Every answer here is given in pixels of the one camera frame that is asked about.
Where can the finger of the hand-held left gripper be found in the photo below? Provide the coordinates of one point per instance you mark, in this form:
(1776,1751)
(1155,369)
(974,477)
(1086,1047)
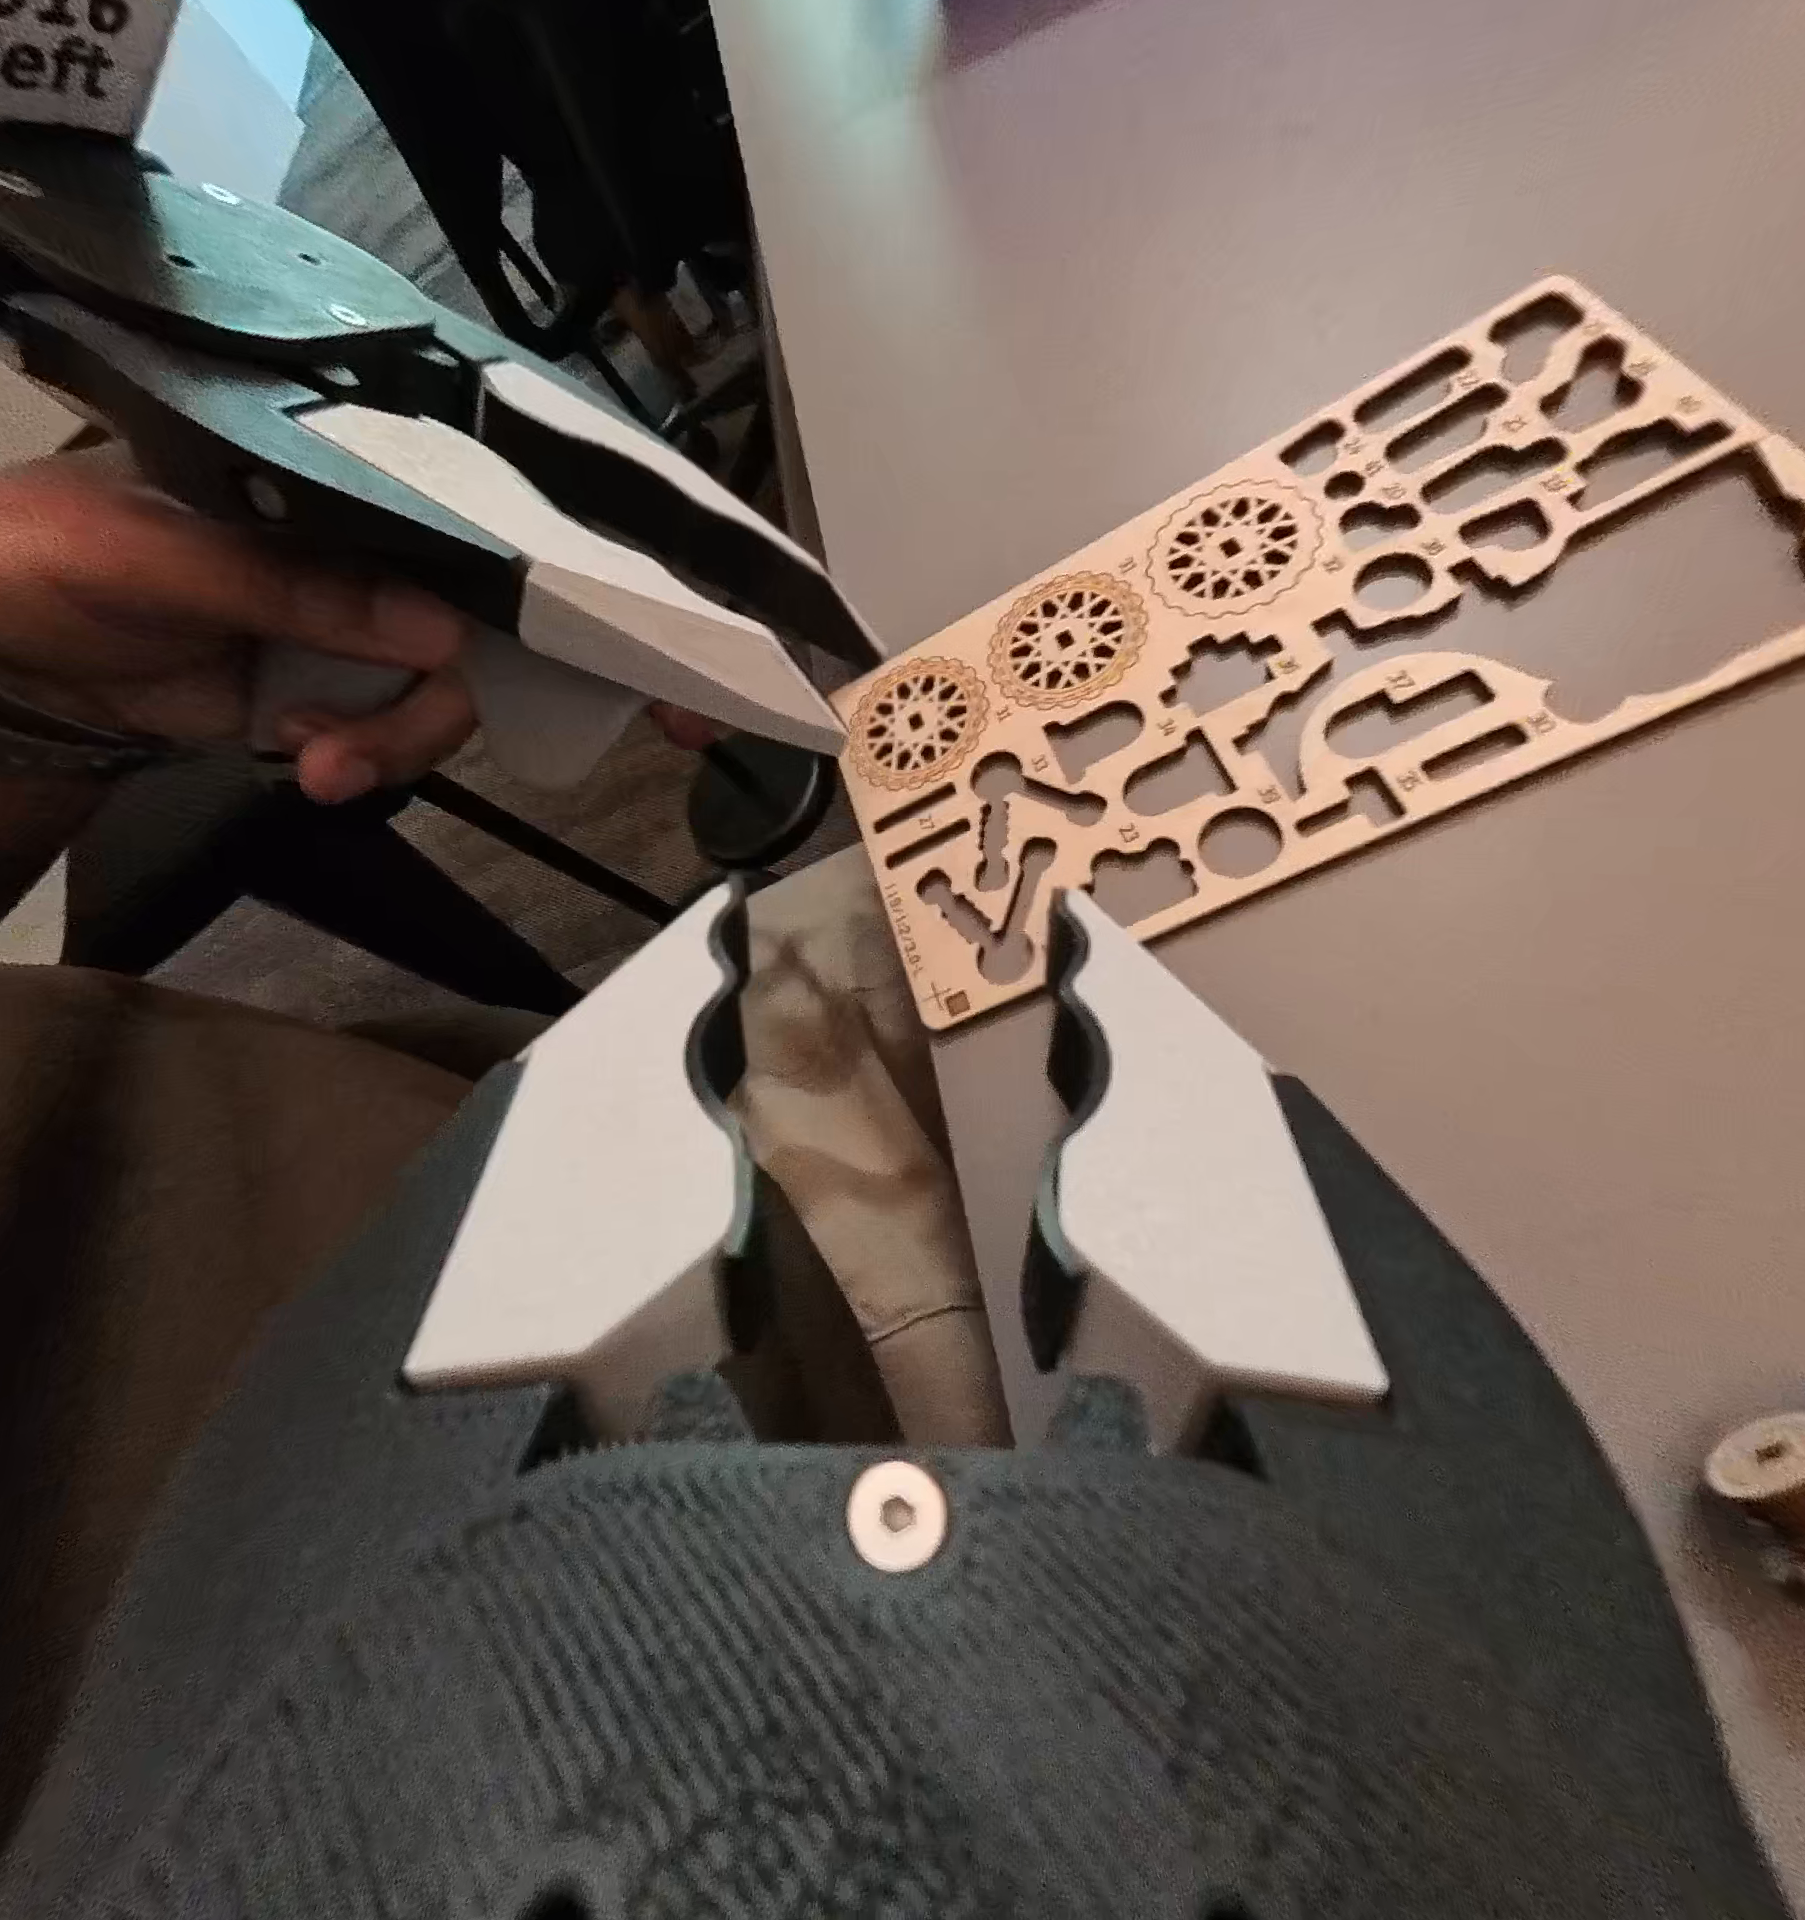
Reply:
(586,427)
(647,646)

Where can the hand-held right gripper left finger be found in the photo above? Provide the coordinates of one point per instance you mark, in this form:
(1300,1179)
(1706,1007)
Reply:
(586,1202)

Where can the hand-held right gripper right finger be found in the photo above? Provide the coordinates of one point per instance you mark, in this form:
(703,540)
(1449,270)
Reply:
(1202,1231)

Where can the wooden gear sheet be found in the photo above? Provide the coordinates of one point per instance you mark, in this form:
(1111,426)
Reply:
(1155,605)

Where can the grey desk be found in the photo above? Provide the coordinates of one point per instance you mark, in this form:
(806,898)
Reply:
(1442,1126)

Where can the person's left hand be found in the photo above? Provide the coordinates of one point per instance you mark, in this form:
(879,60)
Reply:
(124,614)

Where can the black office chair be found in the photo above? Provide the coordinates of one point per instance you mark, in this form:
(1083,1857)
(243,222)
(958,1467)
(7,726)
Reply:
(542,151)
(751,804)

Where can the person's beige trousers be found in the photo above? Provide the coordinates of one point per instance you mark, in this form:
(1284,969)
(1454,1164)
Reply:
(842,1170)

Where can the person's olive shirt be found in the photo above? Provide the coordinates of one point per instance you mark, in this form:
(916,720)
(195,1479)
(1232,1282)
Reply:
(124,1277)

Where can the assembled wooden model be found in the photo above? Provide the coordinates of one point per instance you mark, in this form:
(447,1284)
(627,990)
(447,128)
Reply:
(1780,1477)

